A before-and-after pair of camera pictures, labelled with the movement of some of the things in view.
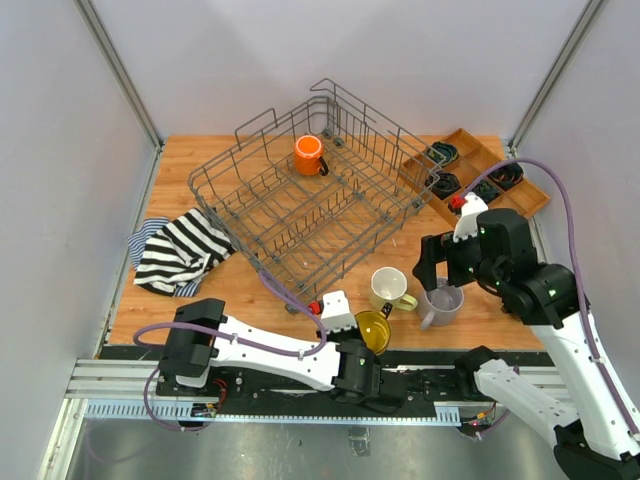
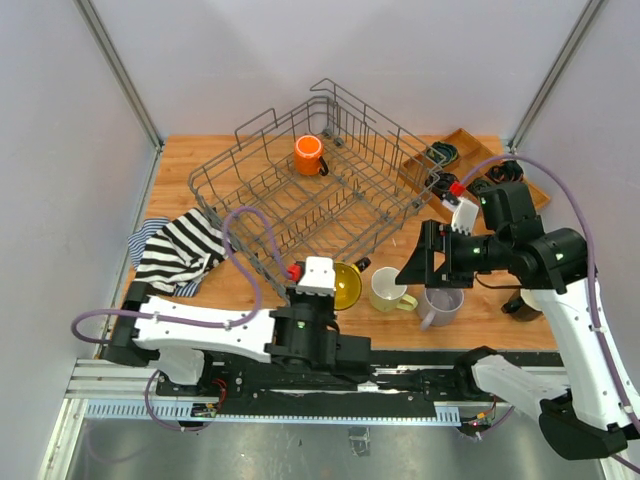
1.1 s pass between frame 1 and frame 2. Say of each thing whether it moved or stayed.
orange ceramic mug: stayed
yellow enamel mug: moved
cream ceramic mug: stayed
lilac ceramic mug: stayed
